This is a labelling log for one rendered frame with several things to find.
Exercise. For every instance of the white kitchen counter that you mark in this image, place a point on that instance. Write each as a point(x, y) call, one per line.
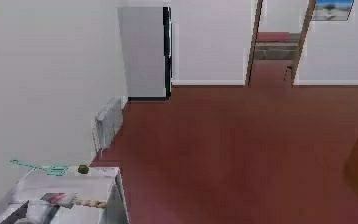
point(67, 186)

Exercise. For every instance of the grey fridge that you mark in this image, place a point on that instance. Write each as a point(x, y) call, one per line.
point(145, 53)

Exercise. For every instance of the green round fruit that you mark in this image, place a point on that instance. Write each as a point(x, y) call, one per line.
point(83, 169)

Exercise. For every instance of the grey and red bed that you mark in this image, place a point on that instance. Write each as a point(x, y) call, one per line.
point(276, 45)

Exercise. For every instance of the teal spatula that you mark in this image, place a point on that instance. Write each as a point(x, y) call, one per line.
point(55, 170)

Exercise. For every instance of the brown wooden door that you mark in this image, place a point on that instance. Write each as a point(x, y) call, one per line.
point(302, 43)

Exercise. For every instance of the framed blue picture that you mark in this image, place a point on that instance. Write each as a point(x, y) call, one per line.
point(333, 9)

